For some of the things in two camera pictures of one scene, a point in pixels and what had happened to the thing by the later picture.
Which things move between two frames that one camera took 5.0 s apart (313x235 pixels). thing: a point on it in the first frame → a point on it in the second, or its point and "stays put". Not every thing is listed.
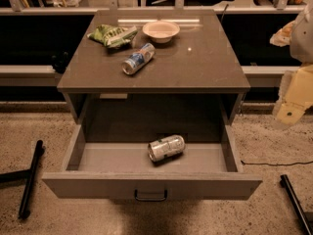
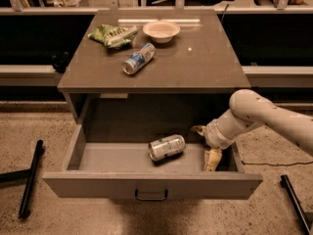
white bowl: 160,31 stays put
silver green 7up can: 165,148 stays put
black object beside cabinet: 60,61 stays put
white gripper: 302,38 → 213,135
